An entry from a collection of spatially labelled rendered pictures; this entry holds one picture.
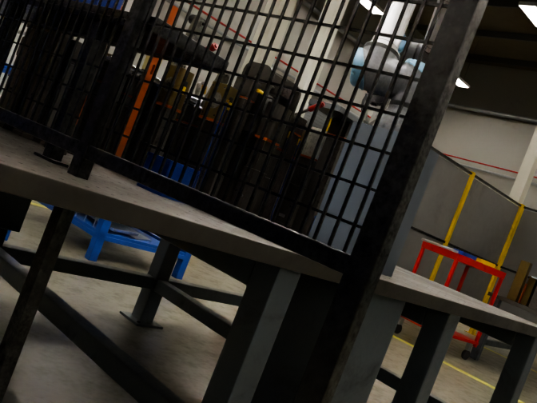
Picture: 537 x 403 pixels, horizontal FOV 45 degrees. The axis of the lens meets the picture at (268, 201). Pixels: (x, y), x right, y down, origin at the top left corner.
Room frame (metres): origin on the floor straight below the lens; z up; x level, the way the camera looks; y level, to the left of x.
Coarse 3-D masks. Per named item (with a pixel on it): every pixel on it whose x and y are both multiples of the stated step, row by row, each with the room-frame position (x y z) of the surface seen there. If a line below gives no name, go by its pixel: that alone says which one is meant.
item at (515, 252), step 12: (528, 216) 9.28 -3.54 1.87; (516, 228) 9.37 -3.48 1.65; (528, 228) 9.23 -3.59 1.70; (516, 240) 9.30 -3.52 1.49; (528, 240) 9.19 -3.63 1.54; (516, 252) 9.26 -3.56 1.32; (528, 252) 9.14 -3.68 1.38; (504, 264) 9.32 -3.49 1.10; (516, 264) 9.21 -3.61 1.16; (528, 276) 9.05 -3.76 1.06; (492, 288) 9.36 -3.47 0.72; (504, 288) 9.24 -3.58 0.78; (516, 312) 9.04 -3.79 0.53; (528, 312) 8.93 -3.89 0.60
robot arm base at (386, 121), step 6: (390, 102) 1.96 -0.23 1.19; (396, 102) 1.93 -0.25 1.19; (390, 108) 1.94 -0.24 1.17; (396, 108) 1.92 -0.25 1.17; (384, 114) 1.94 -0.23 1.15; (402, 114) 1.91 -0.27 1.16; (384, 120) 1.92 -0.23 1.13; (390, 120) 1.91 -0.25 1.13; (402, 120) 1.90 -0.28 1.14; (378, 126) 1.93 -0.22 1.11; (384, 126) 1.91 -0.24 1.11; (390, 126) 1.90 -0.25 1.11; (396, 126) 1.89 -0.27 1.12
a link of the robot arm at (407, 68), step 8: (408, 64) 1.94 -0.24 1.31; (424, 64) 1.91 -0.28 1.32; (400, 72) 1.92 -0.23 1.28; (408, 72) 1.92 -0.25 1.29; (416, 72) 1.91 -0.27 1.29; (400, 80) 1.92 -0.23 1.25; (408, 80) 1.91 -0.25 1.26; (392, 88) 1.93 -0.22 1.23; (400, 88) 1.92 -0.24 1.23; (392, 96) 1.95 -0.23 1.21; (400, 96) 1.92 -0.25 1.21; (408, 96) 1.91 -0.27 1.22
